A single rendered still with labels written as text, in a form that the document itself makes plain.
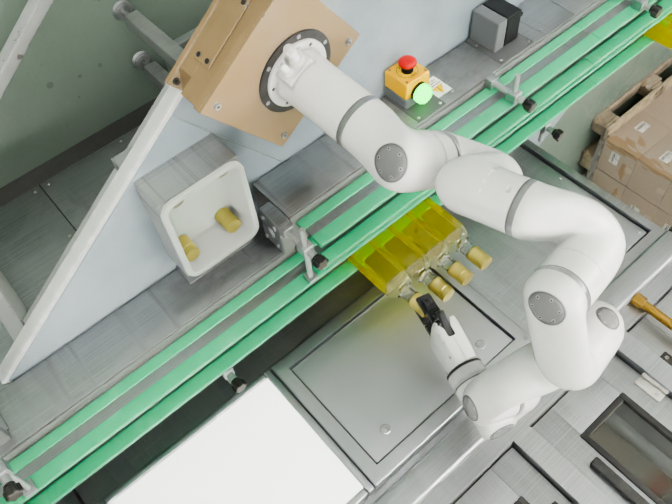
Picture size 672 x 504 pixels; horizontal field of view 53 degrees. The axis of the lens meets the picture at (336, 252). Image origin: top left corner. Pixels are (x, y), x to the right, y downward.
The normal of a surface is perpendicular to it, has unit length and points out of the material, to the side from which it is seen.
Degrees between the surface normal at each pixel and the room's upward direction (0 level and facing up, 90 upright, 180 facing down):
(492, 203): 86
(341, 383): 90
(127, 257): 0
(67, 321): 0
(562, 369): 74
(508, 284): 91
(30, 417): 90
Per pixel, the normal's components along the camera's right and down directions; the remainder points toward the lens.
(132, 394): -0.07, -0.57
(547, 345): -0.70, 0.52
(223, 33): -0.50, -0.12
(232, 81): 0.68, 0.62
